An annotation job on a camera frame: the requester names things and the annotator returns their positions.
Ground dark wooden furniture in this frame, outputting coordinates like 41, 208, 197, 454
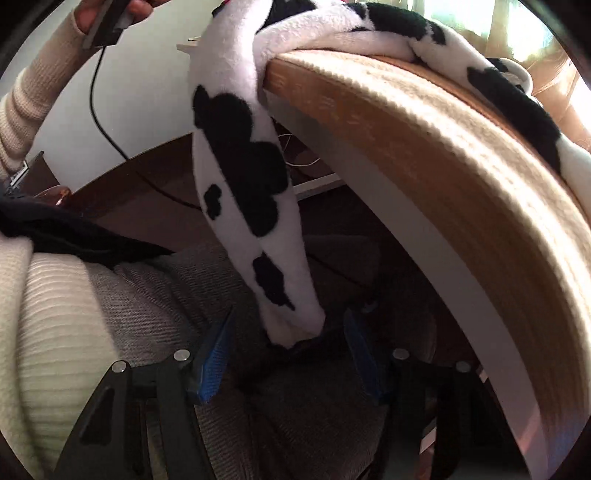
23, 134, 324, 250

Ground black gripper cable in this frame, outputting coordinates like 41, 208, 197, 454
90, 44, 204, 213

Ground white board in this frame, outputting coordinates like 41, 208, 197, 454
293, 173, 347, 201

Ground brown glossy object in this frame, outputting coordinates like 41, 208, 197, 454
39, 184, 73, 206

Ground person's left hand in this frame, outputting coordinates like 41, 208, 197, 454
75, 0, 171, 34

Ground person's cream sweater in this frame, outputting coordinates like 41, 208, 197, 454
0, 240, 123, 474

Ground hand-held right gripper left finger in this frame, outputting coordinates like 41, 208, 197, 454
55, 307, 236, 480

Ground person's left forearm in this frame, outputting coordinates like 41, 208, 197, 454
0, 9, 88, 178

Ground cream ribbed bed cover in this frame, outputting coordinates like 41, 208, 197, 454
272, 48, 591, 462

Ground beige embossed curtain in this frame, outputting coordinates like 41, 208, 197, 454
526, 41, 591, 153

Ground bed frame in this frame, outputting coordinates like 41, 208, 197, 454
262, 60, 552, 480

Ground small framed picture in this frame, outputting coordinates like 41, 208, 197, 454
7, 159, 31, 188

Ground cow print fleece garment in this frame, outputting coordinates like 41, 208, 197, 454
191, 0, 591, 349

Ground person's grey pants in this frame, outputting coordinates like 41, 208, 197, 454
85, 233, 439, 480

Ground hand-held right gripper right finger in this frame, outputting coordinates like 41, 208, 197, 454
344, 307, 522, 480

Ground pale green sheer curtain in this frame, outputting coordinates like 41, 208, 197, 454
409, 0, 546, 61

